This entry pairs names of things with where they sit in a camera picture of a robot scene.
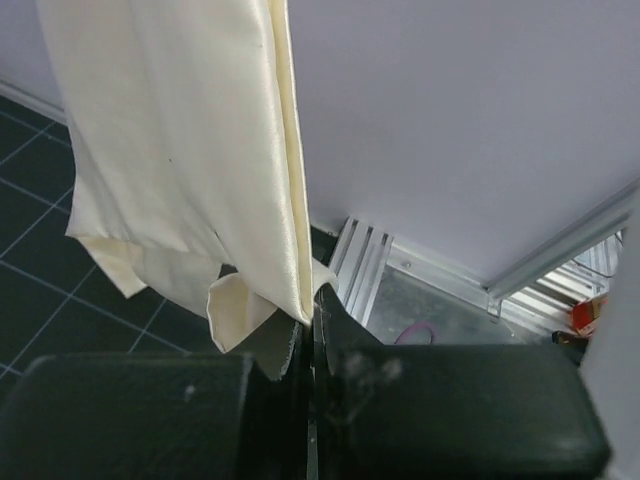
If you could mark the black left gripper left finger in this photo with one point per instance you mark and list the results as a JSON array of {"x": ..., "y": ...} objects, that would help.
[{"x": 150, "y": 416}]

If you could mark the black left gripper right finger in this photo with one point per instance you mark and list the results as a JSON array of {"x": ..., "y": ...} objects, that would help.
[{"x": 447, "y": 411}]

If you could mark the cream pillowcase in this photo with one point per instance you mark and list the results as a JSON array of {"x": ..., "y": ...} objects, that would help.
[{"x": 190, "y": 176}]

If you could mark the black grid mat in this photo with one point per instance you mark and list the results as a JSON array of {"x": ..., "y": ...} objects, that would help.
[{"x": 54, "y": 299}]

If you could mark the red orange box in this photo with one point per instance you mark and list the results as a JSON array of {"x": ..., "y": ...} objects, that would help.
[{"x": 585, "y": 316}]

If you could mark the aluminium front rail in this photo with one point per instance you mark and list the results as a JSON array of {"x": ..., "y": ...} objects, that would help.
[{"x": 363, "y": 252}]

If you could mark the right aluminium frame post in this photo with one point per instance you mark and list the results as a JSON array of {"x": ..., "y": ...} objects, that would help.
[{"x": 571, "y": 267}]

